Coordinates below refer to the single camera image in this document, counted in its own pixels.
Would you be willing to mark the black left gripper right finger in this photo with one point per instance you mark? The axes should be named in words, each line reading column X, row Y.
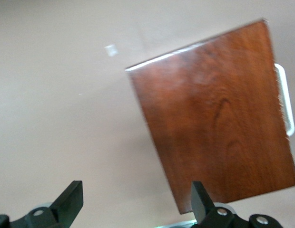
column 199, row 202

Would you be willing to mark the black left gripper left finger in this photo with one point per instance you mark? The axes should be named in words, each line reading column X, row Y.
column 66, row 202

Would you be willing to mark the dark brown wooden cabinet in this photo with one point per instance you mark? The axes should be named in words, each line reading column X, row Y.
column 209, row 118

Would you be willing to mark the small tape patch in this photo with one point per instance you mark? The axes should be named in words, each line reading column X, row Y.
column 111, row 50

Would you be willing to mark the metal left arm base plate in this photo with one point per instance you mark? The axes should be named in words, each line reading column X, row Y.
column 178, row 225

